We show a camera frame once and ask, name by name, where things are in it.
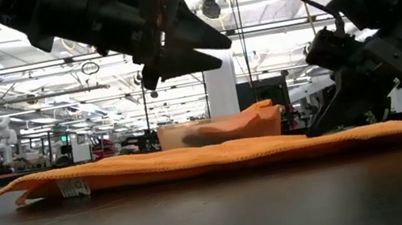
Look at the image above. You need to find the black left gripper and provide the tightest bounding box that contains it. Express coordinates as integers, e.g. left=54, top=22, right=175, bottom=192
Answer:
left=116, top=0, right=239, bottom=94

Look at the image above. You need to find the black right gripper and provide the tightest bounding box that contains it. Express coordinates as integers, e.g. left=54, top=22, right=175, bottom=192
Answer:
left=288, top=13, right=402, bottom=140

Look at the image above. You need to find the orange microfiber towel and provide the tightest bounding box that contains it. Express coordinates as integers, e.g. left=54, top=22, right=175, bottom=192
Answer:
left=178, top=97, right=286, bottom=151
left=0, top=107, right=402, bottom=215

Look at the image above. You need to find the tan plastic basket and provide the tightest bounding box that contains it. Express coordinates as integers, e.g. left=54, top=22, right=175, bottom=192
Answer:
left=155, top=105, right=286, bottom=156

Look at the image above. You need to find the potted succulent plant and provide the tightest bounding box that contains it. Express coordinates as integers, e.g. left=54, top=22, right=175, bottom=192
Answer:
left=326, top=94, right=396, bottom=134

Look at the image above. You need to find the white round column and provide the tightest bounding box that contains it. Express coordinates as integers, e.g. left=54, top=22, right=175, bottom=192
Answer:
left=200, top=48, right=243, bottom=119

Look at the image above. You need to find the long ceiling light bar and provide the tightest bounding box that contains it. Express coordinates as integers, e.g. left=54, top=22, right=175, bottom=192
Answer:
left=60, top=11, right=333, bottom=66

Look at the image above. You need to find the red machine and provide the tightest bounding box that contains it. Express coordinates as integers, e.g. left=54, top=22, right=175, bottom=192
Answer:
left=89, top=133, right=120, bottom=162

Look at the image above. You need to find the white cabinet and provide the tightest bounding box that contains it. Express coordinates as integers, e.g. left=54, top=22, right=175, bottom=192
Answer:
left=68, top=131, right=94, bottom=164

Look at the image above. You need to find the black ceiling cable reel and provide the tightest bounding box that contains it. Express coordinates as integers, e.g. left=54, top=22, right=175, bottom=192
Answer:
left=199, top=0, right=224, bottom=23

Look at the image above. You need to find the black power cable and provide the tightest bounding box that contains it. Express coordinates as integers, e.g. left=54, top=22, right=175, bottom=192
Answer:
left=225, top=0, right=254, bottom=90

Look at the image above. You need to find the black metal frame stand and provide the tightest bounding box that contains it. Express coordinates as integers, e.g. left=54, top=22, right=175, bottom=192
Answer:
left=139, top=65, right=213, bottom=133

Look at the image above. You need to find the coiled black cable loop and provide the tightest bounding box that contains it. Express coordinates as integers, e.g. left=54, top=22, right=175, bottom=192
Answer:
left=79, top=59, right=102, bottom=77

